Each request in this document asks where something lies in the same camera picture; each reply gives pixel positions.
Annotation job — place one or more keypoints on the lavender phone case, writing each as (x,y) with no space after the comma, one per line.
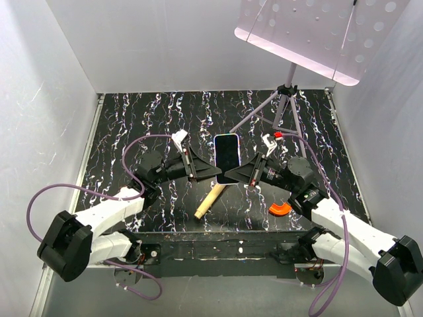
(215,155)

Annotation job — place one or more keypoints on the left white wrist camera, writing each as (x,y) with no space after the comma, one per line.
(178,139)

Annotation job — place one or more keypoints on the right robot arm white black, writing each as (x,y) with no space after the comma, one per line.
(392,265)

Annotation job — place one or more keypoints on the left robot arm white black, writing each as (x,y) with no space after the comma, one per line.
(74,242)

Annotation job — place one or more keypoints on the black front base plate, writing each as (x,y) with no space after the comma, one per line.
(229,254)

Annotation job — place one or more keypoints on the beige wooden microphone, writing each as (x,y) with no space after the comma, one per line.
(209,200)

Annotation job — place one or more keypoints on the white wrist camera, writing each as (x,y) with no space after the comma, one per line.
(178,139)
(271,141)

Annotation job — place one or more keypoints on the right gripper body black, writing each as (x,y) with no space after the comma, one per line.
(273,175)

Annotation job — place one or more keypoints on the lavender music stand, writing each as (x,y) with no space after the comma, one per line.
(335,39)

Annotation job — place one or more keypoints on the orange curved plastic piece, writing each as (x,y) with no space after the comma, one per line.
(280,210)

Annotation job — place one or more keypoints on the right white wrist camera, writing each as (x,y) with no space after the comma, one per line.
(271,141)

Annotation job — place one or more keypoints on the aluminium frame rail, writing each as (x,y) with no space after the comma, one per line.
(393,265)

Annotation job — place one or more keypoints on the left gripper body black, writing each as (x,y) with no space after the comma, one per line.
(175,170)

